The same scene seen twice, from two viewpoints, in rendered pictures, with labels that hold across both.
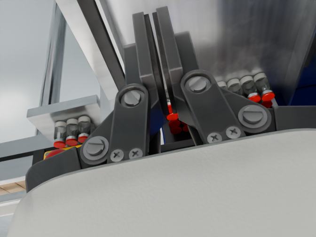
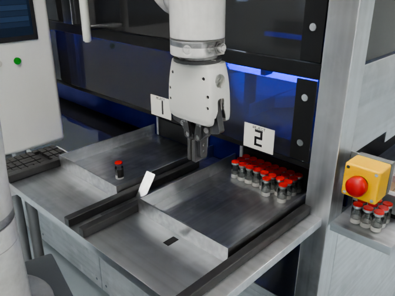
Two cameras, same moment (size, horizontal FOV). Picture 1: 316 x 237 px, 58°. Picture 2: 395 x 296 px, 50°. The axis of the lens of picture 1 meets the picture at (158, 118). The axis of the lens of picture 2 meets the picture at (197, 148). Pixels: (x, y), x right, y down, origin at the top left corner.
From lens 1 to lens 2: 63 cm
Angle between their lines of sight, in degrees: 44
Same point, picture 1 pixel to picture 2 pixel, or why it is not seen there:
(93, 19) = (262, 237)
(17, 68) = not seen: outside the picture
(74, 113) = (354, 228)
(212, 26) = (226, 206)
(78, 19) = (273, 248)
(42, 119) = (382, 240)
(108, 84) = (307, 223)
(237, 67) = (238, 186)
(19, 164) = not seen: outside the picture
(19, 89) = not seen: outside the picture
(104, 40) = (270, 230)
